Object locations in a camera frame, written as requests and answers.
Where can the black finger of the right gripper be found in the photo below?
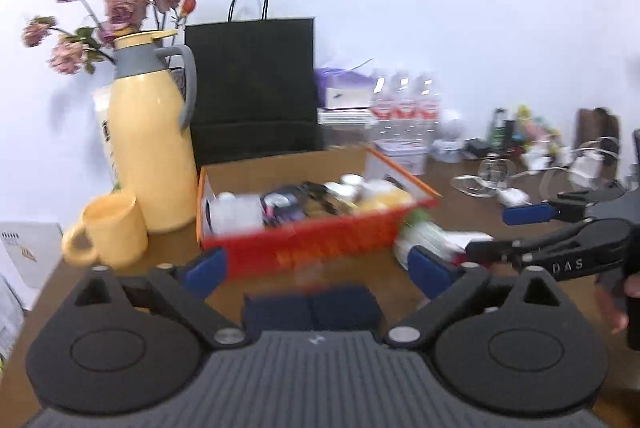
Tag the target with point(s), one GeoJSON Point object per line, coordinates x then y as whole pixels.
{"type": "Point", "coordinates": [494, 251]}

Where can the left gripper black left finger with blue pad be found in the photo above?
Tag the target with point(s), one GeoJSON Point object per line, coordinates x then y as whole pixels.
{"type": "Point", "coordinates": [120, 344]}

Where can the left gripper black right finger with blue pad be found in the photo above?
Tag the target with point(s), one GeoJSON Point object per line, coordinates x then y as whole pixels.
{"type": "Point", "coordinates": [516, 346]}

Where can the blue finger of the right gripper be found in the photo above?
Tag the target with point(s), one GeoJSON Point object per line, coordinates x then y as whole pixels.
{"type": "Point", "coordinates": [528, 214]}

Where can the dark blue zip pouch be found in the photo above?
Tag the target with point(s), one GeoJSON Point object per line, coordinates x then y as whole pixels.
{"type": "Point", "coordinates": [341, 308]}

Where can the black braided cable pink tie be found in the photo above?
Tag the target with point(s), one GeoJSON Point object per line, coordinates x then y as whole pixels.
{"type": "Point", "coordinates": [284, 205]}

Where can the person's right hand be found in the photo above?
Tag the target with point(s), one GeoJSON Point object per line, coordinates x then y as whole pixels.
{"type": "Point", "coordinates": [611, 292]}

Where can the green white plastic bag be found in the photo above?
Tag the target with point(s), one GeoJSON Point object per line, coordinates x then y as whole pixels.
{"type": "Point", "coordinates": [417, 229]}

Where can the yellow ceramic mug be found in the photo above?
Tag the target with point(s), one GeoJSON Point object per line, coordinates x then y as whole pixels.
{"type": "Point", "coordinates": [110, 232]}

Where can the white toy robot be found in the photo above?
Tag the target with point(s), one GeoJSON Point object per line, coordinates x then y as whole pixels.
{"type": "Point", "coordinates": [448, 145]}

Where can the white desk calendar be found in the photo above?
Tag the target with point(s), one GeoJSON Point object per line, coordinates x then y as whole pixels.
{"type": "Point", "coordinates": [30, 252]}

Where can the red cardboard box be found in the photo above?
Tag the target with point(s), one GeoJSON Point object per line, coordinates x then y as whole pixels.
{"type": "Point", "coordinates": [321, 236]}

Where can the water bottle pack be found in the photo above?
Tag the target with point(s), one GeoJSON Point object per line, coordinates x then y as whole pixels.
{"type": "Point", "coordinates": [406, 109]}

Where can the purple tissue pack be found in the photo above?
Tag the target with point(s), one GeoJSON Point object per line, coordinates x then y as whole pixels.
{"type": "Point", "coordinates": [340, 89]}

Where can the black paper shopping bag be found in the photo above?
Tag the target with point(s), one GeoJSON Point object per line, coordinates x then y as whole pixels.
{"type": "Point", "coordinates": [257, 96]}

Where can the yellow thermos jug grey handle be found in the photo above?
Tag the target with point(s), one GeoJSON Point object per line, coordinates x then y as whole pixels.
{"type": "Point", "coordinates": [152, 102]}

